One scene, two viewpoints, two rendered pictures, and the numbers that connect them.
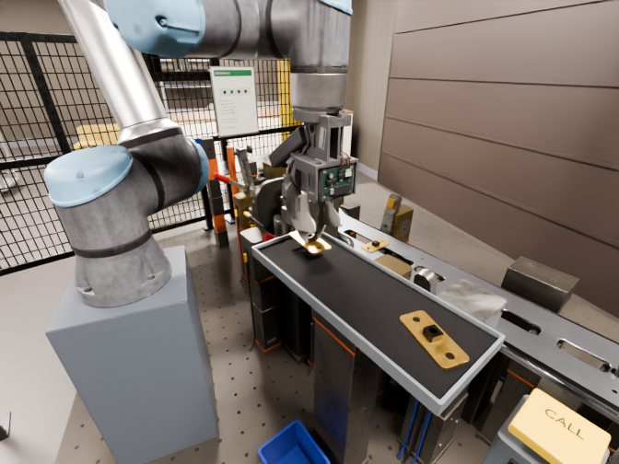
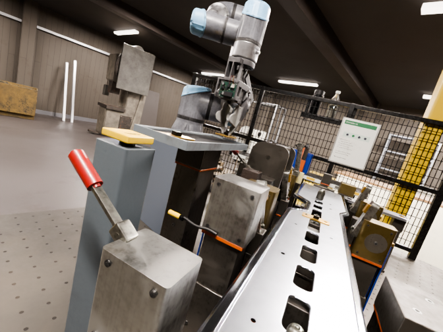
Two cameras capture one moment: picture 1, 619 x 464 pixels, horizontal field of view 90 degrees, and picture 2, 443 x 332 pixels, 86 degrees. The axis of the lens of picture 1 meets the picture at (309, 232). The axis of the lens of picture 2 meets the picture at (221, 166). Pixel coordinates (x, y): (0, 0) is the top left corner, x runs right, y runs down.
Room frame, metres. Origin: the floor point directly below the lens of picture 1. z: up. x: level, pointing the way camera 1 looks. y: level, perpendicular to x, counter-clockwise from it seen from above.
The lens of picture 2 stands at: (0.11, -0.65, 1.22)
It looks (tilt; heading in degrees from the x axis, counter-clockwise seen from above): 11 degrees down; 60
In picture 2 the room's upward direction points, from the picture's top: 15 degrees clockwise
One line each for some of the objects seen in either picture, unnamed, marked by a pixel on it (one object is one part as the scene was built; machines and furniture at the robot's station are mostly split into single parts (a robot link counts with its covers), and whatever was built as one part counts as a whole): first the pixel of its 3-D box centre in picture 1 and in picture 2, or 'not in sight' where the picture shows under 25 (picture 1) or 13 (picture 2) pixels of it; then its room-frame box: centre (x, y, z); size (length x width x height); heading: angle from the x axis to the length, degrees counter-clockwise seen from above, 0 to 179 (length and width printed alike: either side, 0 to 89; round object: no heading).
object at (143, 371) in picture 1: (154, 354); (175, 182); (0.46, 0.33, 0.90); 0.20 x 0.20 x 0.40; 21
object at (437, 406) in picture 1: (353, 287); (203, 139); (0.36, -0.06, 1.16); 0.37 x 0.14 x 0.02; 38
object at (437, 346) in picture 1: (432, 334); (177, 134); (0.26, -0.15, 1.17); 0.08 x 0.04 x 0.01; 20
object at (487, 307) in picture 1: (438, 387); (212, 265); (0.38, -0.25, 0.90); 0.13 x 0.08 x 0.41; 128
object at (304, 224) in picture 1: (306, 222); (221, 116); (0.44, 0.00, 1.23); 0.06 x 0.03 x 0.09; 32
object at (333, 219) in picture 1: (328, 216); (233, 120); (0.46, -0.03, 1.23); 0.06 x 0.03 x 0.09; 32
